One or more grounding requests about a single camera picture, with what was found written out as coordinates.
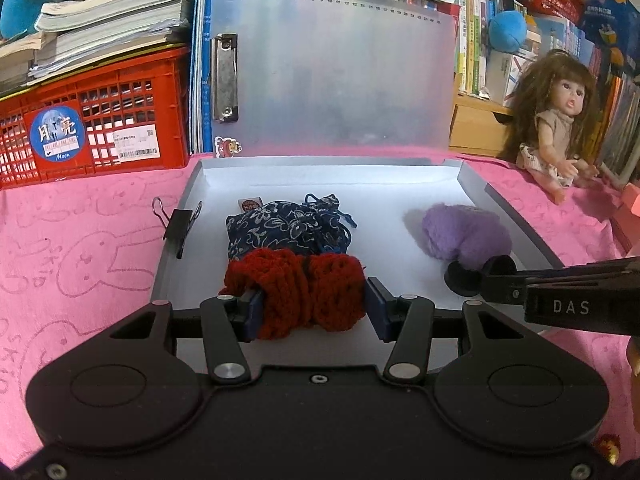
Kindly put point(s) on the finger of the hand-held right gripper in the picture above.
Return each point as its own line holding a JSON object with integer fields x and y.
{"x": 502, "y": 282}
{"x": 585, "y": 272}

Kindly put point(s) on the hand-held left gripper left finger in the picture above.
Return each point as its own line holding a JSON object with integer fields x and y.
{"x": 254, "y": 315}

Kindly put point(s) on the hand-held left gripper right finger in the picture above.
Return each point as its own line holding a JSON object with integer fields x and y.
{"x": 377, "y": 310}

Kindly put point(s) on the small black cap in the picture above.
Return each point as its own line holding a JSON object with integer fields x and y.
{"x": 462, "y": 277}

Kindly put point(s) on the red knitted pouch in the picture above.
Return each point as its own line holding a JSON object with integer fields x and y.
{"x": 310, "y": 295}

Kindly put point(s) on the purple plush toy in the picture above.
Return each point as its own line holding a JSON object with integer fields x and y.
{"x": 465, "y": 232}

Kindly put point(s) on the blue patterned cloth pouch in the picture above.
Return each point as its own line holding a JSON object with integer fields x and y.
{"x": 280, "y": 227}

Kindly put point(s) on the grey shallow cardboard box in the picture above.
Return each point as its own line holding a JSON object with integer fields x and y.
{"x": 380, "y": 200}

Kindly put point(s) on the person's right hand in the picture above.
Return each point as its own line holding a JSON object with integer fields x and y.
{"x": 635, "y": 357}

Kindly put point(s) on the black binder clip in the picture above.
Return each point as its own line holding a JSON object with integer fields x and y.
{"x": 180, "y": 227}

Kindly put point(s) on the wooden drawer box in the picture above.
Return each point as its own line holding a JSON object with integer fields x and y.
{"x": 475, "y": 125}

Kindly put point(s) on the brown-haired doll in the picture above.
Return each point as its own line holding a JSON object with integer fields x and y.
{"x": 550, "y": 110}

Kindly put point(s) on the cartoon sticker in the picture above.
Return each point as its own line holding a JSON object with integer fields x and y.
{"x": 227, "y": 146}

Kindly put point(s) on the row of upright books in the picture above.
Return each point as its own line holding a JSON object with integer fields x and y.
{"x": 615, "y": 100}

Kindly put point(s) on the pink printed towel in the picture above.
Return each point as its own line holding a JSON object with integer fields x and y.
{"x": 85, "y": 240}

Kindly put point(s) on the red plastic crate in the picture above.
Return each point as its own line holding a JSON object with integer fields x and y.
{"x": 160, "y": 105}

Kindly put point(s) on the translucent plastic clipboard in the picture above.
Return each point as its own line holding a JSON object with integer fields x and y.
{"x": 340, "y": 70}

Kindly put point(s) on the blue plush ball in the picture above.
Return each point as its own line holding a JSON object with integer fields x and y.
{"x": 507, "y": 30}

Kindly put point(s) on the blue printed box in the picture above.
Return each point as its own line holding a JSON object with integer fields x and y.
{"x": 612, "y": 20}

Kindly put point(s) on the stack of books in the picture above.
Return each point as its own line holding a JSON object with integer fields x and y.
{"x": 110, "y": 20}

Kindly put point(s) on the blue and white plush toy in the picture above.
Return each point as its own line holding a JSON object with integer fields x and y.
{"x": 20, "y": 5}

